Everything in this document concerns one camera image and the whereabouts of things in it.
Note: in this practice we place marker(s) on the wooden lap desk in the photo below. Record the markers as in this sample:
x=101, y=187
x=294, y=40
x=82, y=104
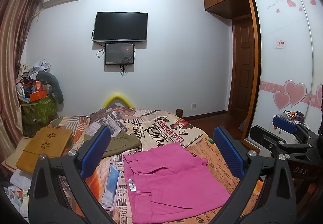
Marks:
x=49, y=141

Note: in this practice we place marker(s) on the olive green folded garment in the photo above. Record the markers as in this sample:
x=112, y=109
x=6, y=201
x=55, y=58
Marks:
x=121, y=143

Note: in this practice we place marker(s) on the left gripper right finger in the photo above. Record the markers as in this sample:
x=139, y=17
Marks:
x=276, y=202

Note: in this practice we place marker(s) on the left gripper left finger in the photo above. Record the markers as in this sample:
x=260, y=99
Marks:
x=47, y=201

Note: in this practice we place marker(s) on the brown wooden door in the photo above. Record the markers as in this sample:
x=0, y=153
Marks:
x=243, y=68

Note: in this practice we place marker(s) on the black wall television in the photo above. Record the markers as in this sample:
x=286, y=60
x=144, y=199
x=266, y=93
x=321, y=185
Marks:
x=120, y=26

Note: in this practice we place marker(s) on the green storage bag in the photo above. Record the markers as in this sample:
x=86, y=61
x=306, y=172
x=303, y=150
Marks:
x=38, y=111

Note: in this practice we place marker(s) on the pink pants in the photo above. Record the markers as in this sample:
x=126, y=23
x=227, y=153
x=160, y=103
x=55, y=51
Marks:
x=169, y=183

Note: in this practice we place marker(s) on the orange box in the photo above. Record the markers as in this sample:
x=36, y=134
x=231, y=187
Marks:
x=37, y=95

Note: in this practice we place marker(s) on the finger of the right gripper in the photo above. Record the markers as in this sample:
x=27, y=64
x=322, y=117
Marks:
x=265, y=138
x=288, y=126

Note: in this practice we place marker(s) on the striped pink curtain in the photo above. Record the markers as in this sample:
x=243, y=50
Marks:
x=16, y=18

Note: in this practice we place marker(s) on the small black wall monitor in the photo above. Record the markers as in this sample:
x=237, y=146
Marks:
x=119, y=53

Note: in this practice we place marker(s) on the grey plush toy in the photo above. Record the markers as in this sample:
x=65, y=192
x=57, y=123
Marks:
x=54, y=88

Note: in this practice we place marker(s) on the white bedside cabinet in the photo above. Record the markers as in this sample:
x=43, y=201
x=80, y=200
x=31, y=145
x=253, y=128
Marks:
x=289, y=138

